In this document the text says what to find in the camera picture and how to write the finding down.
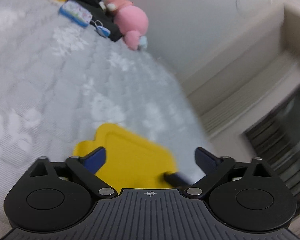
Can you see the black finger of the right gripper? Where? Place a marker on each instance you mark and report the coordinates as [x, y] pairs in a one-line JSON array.
[[176, 180]]

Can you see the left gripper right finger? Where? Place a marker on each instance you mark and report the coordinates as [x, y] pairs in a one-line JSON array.
[[206, 161]]

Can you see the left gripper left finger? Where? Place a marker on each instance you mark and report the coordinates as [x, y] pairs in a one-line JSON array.
[[94, 160]]

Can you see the yellow container lid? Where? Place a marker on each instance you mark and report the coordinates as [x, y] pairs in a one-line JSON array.
[[132, 161]]

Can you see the pink plush pig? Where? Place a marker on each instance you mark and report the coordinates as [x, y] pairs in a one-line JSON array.
[[131, 21]]

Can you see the blue white pencil case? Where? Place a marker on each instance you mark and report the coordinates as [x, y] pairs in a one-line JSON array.
[[76, 13]]

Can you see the black cloth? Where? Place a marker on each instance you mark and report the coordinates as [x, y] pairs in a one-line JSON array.
[[98, 15]]

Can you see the blue keychain tag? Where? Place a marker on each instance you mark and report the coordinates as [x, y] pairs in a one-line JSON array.
[[100, 29]]

